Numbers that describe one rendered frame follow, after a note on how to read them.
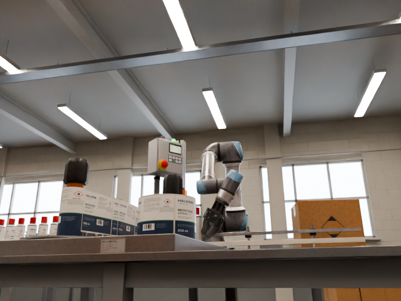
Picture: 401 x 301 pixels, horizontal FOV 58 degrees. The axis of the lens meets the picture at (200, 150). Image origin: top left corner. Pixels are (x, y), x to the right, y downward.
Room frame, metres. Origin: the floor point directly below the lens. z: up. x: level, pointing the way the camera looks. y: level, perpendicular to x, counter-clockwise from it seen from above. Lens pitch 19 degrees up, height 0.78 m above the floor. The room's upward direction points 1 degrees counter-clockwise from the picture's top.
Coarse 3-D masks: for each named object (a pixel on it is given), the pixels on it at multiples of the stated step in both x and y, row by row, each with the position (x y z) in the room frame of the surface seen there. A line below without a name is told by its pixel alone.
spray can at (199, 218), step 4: (196, 208) 1.74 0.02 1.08; (196, 212) 1.74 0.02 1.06; (196, 216) 1.74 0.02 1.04; (200, 216) 1.75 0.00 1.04; (196, 220) 1.74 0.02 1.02; (200, 220) 1.75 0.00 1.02; (196, 224) 1.74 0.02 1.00; (200, 224) 1.75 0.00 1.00; (196, 228) 1.74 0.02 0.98; (200, 228) 1.75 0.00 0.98; (196, 232) 1.74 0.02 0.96; (200, 232) 1.75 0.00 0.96; (196, 236) 1.74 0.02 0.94; (200, 236) 1.75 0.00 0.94; (200, 240) 1.75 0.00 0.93
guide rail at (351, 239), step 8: (264, 240) 1.62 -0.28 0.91; (272, 240) 1.61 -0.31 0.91; (280, 240) 1.60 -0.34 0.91; (288, 240) 1.59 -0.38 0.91; (296, 240) 1.58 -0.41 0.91; (304, 240) 1.57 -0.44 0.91; (312, 240) 1.57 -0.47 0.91; (320, 240) 1.56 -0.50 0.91; (328, 240) 1.55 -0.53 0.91; (336, 240) 1.54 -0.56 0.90; (344, 240) 1.53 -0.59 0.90; (352, 240) 1.52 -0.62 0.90; (360, 240) 1.51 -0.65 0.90
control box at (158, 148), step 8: (152, 144) 1.85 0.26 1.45; (160, 144) 1.81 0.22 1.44; (168, 144) 1.85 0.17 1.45; (176, 144) 1.88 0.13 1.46; (152, 152) 1.85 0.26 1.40; (160, 152) 1.82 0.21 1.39; (168, 152) 1.85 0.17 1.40; (152, 160) 1.84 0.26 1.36; (160, 160) 1.82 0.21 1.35; (152, 168) 1.84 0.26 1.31; (160, 168) 1.82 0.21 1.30; (168, 168) 1.85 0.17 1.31; (176, 168) 1.88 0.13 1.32; (160, 176) 1.92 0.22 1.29
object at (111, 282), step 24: (48, 264) 1.03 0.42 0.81; (72, 264) 1.01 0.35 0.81; (96, 264) 0.99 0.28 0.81; (120, 264) 0.96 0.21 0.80; (144, 264) 0.95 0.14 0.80; (168, 264) 0.93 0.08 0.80; (192, 264) 0.91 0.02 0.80; (216, 264) 0.90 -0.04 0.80; (240, 264) 0.88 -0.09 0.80; (264, 264) 0.86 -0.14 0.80; (288, 264) 0.85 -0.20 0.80; (312, 264) 0.83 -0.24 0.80; (336, 264) 0.82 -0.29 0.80; (360, 264) 0.81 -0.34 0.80; (384, 264) 0.79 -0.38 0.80; (120, 288) 0.96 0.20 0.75
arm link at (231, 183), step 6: (228, 174) 1.67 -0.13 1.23; (234, 174) 1.65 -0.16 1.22; (240, 174) 1.66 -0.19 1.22; (228, 180) 1.66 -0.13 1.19; (234, 180) 1.65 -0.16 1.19; (240, 180) 1.67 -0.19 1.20; (222, 186) 1.68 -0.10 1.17; (228, 186) 1.66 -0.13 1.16; (234, 186) 1.66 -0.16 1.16; (234, 192) 1.68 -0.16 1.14
